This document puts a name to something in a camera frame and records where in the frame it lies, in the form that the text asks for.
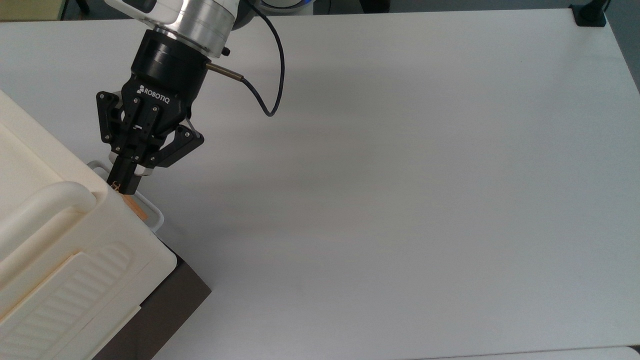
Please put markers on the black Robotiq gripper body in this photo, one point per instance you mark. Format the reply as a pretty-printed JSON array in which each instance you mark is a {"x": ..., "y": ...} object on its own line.
[{"x": 160, "y": 85}]

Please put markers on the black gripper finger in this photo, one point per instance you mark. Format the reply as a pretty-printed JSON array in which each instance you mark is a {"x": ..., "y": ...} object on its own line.
[
  {"x": 182, "y": 144},
  {"x": 107, "y": 120}
]

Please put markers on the orange pencil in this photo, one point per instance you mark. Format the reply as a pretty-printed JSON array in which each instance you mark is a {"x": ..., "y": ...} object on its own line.
[{"x": 137, "y": 207}]

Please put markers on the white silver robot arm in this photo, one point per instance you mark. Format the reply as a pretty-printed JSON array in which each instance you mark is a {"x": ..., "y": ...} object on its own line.
[{"x": 200, "y": 22}]

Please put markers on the clear plastic tray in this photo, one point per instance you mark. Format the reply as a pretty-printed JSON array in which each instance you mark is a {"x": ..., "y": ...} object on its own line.
[{"x": 155, "y": 212}]

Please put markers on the black chair leg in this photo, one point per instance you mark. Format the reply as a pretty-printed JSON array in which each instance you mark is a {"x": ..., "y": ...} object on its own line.
[{"x": 83, "y": 6}]

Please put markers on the light wooden desk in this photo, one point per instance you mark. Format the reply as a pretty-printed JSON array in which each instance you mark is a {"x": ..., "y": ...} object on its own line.
[{"x": 30, "y": 9}]

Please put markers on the dark brown drawer box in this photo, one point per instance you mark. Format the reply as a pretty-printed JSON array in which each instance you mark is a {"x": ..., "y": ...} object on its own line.
[{"x": 160, "y": 310}]

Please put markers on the black camera stand clamp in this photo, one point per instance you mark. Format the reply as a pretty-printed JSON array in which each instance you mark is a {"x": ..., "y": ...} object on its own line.
[{"x": 590, "y": 17}]

